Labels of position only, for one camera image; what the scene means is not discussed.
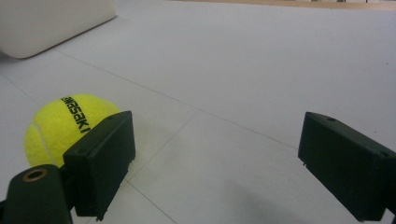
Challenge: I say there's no white plastic bin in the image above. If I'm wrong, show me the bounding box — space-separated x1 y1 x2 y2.
0 0 118 60

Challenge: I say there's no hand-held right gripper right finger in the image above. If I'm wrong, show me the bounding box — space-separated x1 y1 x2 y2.
297 111 396 222

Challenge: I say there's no yellow tennis ball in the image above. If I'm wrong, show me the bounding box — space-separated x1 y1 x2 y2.
23 93 120 169

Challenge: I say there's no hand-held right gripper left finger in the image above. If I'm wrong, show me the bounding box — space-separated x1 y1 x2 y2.
63 110 136 222

